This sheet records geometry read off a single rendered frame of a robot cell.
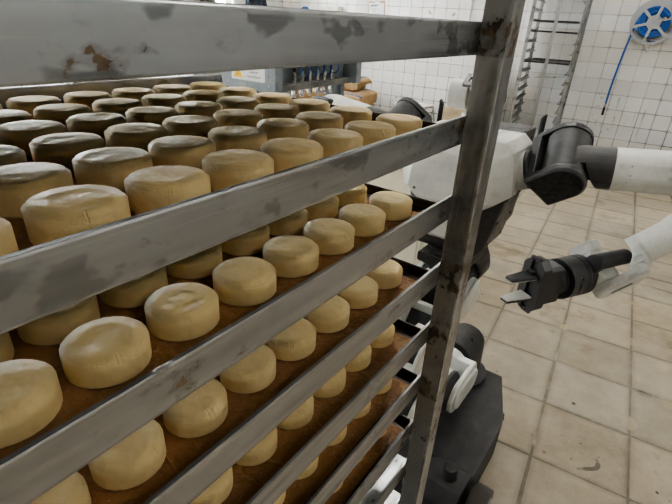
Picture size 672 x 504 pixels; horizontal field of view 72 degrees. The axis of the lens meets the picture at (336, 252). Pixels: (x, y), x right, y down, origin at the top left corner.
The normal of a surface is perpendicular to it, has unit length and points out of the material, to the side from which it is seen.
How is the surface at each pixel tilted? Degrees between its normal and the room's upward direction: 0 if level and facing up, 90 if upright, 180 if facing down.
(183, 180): 0
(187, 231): 90
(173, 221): 90
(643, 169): 79
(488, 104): 90
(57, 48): 90
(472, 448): 0
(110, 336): 0
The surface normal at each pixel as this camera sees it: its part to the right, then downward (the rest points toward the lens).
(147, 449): 0.05, -0.89
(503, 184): 0.15, 0.37
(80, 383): -0.21, 0.44
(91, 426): 0.80, 0.30
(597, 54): -0.51, 0.36
